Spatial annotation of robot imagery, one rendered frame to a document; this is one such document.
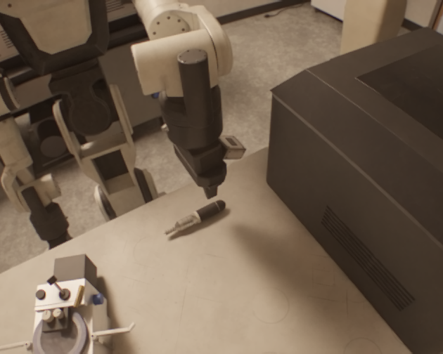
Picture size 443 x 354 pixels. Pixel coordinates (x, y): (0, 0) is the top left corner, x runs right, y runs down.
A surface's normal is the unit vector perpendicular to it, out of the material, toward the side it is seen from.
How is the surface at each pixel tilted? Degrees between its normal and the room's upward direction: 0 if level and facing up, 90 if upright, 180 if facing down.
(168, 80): 90
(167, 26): 95
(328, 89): 58
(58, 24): 74
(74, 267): 0
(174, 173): 0
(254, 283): 0
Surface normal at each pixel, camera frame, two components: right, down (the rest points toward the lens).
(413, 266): -0.86, 0.42
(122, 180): 0.00, -0.55
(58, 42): 0.47, 0.44
